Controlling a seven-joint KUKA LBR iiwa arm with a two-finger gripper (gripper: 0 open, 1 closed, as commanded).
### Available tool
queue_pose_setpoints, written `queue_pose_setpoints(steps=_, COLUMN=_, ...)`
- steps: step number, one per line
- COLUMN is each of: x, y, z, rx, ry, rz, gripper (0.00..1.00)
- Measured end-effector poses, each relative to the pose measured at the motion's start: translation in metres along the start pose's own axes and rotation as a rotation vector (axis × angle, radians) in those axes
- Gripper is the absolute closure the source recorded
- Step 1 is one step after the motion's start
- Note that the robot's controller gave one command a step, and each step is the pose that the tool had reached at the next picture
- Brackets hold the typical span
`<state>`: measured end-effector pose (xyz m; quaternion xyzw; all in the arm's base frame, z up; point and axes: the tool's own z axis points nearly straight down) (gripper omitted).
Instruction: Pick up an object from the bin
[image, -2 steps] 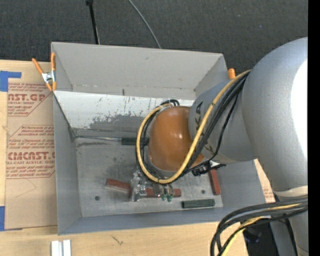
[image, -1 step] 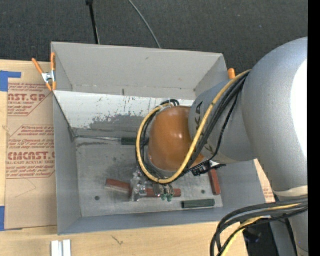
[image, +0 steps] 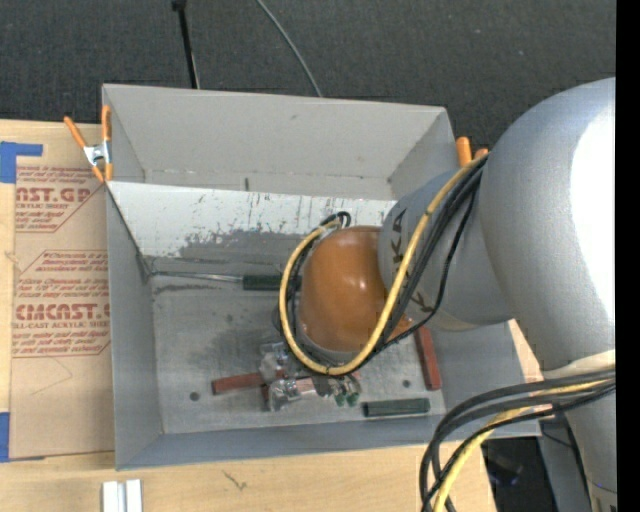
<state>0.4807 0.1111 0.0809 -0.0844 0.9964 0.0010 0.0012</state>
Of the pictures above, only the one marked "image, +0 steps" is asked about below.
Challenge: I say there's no grey metal bin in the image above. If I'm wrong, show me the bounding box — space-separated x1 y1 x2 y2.
100 83 545 472

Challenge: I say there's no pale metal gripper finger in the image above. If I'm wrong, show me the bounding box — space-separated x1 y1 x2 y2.
257 341 292 383
267 377 316 413

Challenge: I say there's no brown cardboard board red print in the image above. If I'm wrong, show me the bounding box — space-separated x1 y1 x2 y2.
0 118 118 462

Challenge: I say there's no red-brown block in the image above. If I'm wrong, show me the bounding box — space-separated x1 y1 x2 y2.
210 371 317 398
412 325 443 392

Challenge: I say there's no dark green flat block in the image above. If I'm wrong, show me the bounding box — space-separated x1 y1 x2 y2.
241 274 285 292
362 397 432 418

